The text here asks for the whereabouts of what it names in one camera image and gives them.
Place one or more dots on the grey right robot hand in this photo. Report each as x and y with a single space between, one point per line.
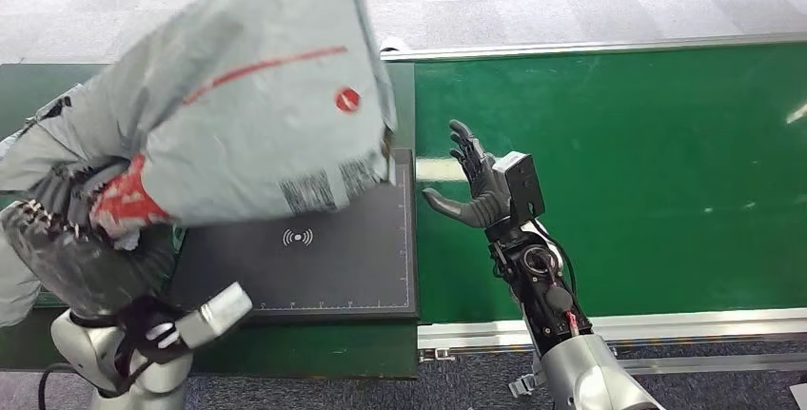
485 205

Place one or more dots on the small metal frame bracket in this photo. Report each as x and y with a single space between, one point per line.
436 355

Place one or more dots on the black weighing platform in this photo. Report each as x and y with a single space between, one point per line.
315 268

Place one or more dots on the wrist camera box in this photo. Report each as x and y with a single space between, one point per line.
217 316
523 183

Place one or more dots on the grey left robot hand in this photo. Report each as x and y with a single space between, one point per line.
94 275

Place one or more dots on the white package with QR codes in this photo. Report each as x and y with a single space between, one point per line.
252 111

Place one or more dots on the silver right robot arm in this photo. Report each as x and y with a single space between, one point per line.
586 375

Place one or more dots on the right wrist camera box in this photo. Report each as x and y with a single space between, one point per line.
523 183

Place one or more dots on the wide aluminium conveyor rail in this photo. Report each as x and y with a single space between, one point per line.
693 325

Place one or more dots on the grey clip on right arm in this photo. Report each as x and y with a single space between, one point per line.
523 386

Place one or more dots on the aluminium frame lower bar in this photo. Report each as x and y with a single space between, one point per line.
725 363

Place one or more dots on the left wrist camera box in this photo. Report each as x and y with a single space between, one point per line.
217 316

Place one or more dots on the green conveyor belt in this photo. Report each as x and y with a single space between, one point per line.
630 142

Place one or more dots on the white object at floor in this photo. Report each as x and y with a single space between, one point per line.
801 394

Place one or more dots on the thin aluminium conveyor rail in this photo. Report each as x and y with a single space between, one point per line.
567 48

